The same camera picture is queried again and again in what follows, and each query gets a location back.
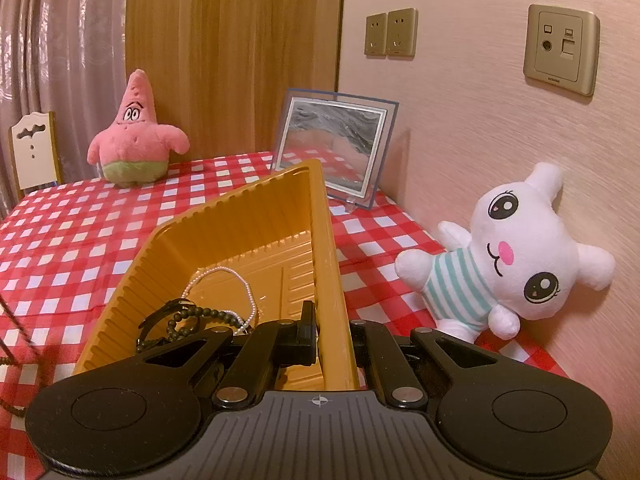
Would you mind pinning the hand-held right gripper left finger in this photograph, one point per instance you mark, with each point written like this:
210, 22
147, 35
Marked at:
309, 332

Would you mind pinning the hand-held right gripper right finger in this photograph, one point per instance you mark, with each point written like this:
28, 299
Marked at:
370, 342

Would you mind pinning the yellow plastic tray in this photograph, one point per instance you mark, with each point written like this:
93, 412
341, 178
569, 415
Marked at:
240, 220

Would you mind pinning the white bunny plush toy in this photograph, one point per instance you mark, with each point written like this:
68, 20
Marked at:
520, 250

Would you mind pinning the red white checkered tablecloth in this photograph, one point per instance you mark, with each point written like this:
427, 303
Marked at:
75, 240

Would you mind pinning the pink starfish plush toy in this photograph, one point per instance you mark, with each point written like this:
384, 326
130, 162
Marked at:
135, 145

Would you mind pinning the wooden wardrobe panel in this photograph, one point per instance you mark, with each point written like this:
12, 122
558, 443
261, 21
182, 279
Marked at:
235, 60

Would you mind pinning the cream wooden chair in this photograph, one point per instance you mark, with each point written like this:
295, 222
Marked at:
32, 155

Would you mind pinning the beige patterned curtain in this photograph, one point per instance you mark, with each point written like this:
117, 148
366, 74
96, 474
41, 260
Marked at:
60, 60

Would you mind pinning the glass picture frame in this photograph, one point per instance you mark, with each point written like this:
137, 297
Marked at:
330, 145

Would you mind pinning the gold wall socket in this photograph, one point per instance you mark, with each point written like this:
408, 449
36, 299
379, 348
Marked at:
401, 32
376, 35

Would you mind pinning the gold wall data outlet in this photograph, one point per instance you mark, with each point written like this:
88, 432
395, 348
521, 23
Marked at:
561, 50

